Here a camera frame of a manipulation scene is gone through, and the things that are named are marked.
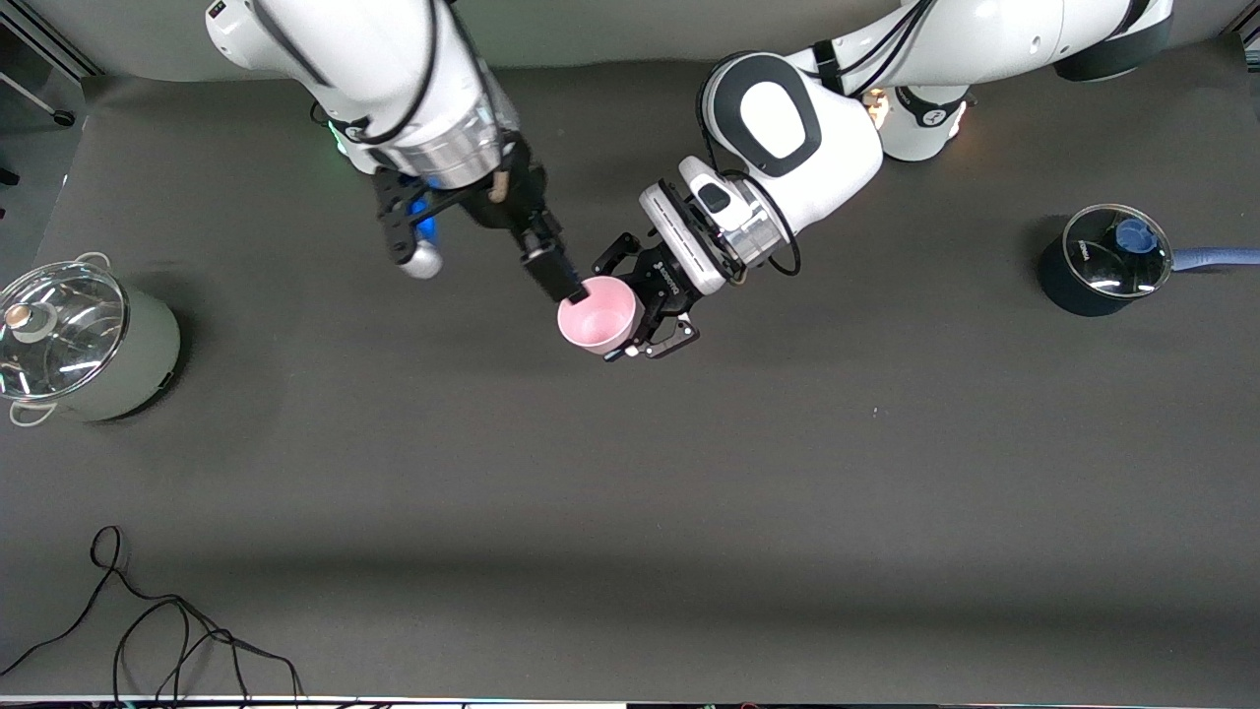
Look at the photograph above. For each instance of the aluminium frame rail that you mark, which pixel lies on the aluminium frame rail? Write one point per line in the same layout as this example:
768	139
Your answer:
59	49

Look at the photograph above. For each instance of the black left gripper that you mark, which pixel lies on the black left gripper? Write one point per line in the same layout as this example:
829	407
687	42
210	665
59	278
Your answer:
658	283

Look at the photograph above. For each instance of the glass lid blue knob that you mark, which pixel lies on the glass lid blue knob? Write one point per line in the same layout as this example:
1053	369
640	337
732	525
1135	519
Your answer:
1107	258

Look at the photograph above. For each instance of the glass pot lid steel knob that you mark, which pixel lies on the glass pot lid steel knob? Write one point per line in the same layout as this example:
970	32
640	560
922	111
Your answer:
69	335

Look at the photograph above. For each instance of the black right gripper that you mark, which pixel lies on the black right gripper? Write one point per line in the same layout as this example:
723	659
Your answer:
520	205

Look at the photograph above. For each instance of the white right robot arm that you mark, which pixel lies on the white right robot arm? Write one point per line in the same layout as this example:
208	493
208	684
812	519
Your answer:
374	59

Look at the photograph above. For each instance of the pink plastic cup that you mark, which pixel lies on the pink plastic cup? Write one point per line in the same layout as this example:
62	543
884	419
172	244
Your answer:
605	320

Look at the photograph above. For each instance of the pale green cooking pot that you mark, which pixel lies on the pale green cooking pot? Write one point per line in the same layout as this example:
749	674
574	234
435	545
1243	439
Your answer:
148	359

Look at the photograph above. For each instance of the dark blue saucepan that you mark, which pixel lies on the dark blue saucepan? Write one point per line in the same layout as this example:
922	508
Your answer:
1068	286

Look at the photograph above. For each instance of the dark grey table mat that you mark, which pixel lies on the dark grey table mat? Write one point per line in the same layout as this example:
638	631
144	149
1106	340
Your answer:
630	443

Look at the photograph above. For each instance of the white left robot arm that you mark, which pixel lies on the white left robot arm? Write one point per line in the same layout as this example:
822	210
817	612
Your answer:
778	118

